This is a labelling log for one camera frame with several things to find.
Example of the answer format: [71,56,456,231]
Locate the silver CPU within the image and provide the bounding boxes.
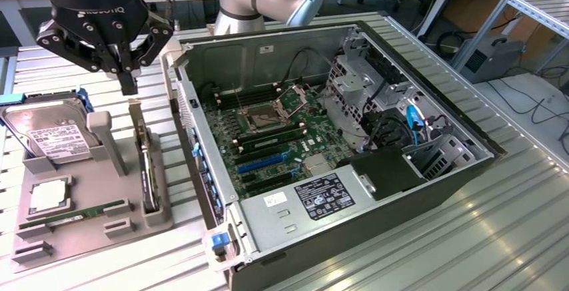
[27,180,71,214]

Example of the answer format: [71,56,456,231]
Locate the open black PC case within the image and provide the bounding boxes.
[157,19,507,291]

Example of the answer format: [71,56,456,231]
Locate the blue disk carrier bracket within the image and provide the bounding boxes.
[0,86,94,129]

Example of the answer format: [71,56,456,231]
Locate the grey box with handle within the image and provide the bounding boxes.
[456,36,527,85]

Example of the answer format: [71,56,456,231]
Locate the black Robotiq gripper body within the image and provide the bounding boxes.
[38,0,149,52]

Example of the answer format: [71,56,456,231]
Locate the grey parts rack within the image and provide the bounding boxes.
[9,110,174,274]

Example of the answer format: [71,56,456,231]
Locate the silver hard disk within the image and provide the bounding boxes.
[0,99,101,165]

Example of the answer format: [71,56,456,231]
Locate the black plastic air shroud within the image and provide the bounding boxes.
[336,147,429,202]

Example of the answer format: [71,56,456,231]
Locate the thin metal locking lever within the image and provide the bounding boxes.
[232,83,245,116]

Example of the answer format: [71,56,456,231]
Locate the CPU socket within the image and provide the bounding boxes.
[238,103,288,136]

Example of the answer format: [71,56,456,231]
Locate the green motherboard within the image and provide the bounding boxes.
[201,83,356,200]

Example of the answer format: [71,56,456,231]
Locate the green RAM stick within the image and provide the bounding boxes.
[19,199,125,230]
[234,128,308,154]

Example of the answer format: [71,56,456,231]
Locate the silver disk bay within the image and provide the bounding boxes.
[401,129,495,182]

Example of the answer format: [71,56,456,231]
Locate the blue data wire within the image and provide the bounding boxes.
[403,103,424,146]

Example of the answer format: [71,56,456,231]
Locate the silver power supply unit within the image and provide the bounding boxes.
[229,166,379,255]

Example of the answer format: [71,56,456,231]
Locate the graphics card with metal bracket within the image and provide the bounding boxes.
[126,99,161,212]

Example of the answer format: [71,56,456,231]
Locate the silver drive cage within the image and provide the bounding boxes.
[321,54,403,154]

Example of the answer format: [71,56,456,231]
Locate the metal socket cover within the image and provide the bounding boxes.
[271,84,308,121]

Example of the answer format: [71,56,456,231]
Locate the thin black looped wire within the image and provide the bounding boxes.
[283,47,333,85]

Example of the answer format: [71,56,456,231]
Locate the silver chipset heatsink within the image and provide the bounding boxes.
[301,156,333,176]

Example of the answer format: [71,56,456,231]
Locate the blue case latch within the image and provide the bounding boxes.
[209,233,229,250]

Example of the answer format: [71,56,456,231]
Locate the aluminium profile frame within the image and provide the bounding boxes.
[447,0,569,82]

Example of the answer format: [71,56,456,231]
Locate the blue expansion slot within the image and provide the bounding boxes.
[236,156,291,174]

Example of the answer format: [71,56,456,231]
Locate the black RAM slot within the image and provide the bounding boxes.
[229,121,303,141]
[213,83,277,97]
[218,95,283,110]
[216,87,279,101]
[217,91,280,106]
[232,125,304,145]

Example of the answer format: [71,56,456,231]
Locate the black wire bundle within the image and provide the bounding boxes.
[359,81,408,148]

